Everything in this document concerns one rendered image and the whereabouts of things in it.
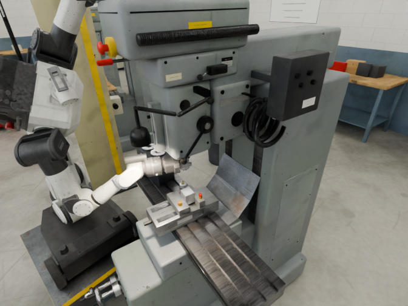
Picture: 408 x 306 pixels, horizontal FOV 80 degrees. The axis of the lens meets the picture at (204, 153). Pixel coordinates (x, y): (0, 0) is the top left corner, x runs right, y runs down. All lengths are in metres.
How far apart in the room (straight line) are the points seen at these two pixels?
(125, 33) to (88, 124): 2.07
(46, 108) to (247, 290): 1.04
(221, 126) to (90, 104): 1.89
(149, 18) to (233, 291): 0.99
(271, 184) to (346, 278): 1.31
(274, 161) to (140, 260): 0.87
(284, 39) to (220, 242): 0.95
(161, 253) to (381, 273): 1.86
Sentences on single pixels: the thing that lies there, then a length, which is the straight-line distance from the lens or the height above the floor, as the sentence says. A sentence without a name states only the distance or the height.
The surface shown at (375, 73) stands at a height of 0.95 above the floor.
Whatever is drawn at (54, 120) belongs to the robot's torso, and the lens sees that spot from 1.12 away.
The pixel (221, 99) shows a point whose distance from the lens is 1.00.
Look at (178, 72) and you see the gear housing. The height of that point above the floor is 1.68.
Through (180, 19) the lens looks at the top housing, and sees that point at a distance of 0.85.
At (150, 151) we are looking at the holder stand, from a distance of 1.54.
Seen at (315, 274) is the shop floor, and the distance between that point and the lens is 2.37.
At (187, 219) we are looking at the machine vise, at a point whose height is 0.95.
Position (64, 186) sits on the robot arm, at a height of 1.26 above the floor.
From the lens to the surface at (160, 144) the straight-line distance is 1.04.
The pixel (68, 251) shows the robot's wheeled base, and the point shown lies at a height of 0.61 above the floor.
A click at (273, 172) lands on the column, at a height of 1.15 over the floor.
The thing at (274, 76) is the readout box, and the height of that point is 1.66.
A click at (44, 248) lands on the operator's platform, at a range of 2.21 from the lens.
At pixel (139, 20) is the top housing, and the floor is 1.84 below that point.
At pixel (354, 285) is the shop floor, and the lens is 2.43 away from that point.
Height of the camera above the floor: 1.87
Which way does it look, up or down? 31 degrees down
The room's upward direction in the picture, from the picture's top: 2 degrees counter-clockwise
